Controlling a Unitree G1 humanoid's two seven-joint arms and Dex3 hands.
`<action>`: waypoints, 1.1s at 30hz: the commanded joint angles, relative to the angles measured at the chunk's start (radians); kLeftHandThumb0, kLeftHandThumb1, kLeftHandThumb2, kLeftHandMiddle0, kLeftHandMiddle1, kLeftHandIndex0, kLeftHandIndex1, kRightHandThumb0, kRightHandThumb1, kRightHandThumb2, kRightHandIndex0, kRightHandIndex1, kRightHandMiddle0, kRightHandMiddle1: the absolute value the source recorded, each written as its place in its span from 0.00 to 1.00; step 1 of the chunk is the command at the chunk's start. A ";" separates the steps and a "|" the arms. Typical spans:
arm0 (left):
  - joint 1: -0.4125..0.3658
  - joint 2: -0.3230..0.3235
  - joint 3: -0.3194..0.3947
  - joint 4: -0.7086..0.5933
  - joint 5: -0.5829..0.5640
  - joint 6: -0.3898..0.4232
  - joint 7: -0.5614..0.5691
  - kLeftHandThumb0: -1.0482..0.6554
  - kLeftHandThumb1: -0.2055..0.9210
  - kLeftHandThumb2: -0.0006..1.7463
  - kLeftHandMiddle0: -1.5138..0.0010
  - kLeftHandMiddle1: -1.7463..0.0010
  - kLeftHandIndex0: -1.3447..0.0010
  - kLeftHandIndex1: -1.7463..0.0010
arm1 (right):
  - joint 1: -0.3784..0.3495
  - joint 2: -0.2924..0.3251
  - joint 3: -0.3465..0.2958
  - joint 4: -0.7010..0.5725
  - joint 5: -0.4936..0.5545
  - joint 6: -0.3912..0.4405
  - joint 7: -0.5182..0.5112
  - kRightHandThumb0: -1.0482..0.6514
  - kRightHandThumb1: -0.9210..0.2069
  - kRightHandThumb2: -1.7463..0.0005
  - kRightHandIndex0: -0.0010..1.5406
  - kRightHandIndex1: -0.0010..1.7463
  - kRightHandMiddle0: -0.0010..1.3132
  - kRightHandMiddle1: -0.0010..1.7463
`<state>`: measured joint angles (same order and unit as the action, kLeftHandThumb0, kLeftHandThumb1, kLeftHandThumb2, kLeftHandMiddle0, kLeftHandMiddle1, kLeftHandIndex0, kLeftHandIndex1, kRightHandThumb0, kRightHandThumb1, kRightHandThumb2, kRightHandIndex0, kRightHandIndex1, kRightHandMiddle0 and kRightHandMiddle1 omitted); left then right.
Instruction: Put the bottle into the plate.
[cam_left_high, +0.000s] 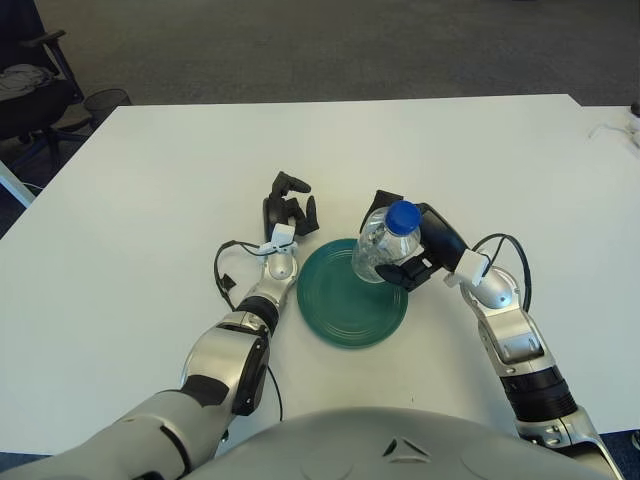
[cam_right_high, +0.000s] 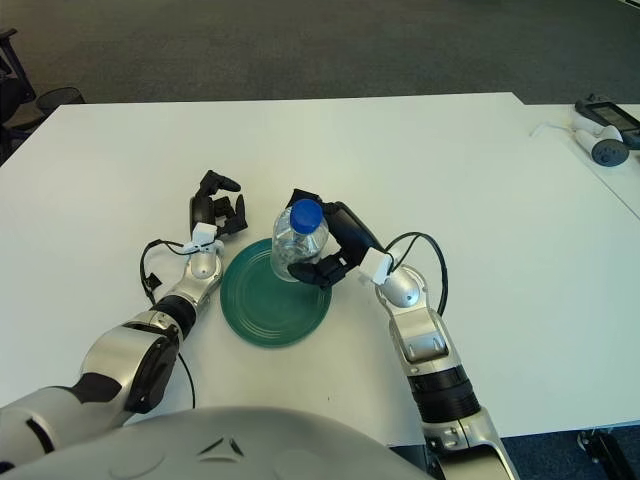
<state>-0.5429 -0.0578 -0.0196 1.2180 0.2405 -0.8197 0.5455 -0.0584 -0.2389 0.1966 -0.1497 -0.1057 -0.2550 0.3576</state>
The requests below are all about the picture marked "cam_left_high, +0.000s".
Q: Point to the white and grey VR controller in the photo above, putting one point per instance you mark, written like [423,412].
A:
[635,130]

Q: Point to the grey robot torso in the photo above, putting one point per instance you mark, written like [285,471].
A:
[400,450]

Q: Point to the grey cloth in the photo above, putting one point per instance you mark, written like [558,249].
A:
[20,80]

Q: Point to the green round plate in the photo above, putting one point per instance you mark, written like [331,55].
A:
[345,310]

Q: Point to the clear bottle with blue cap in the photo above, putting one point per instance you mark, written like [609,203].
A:
[385,240]

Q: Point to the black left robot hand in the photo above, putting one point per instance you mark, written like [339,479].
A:
[272,212]

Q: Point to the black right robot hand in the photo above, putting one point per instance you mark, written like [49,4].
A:
[440,240]

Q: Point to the black table leg base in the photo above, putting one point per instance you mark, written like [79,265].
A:
[636,440]

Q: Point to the white table leg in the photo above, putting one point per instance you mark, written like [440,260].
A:
[15,185]

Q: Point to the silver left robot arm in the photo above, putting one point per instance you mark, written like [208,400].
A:
[225,350]

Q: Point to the dark handheld screen controller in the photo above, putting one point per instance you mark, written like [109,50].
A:
[636,108]

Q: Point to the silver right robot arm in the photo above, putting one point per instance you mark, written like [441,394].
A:
[520,340]

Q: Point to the black office chair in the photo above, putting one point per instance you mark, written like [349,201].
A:
[30,110]

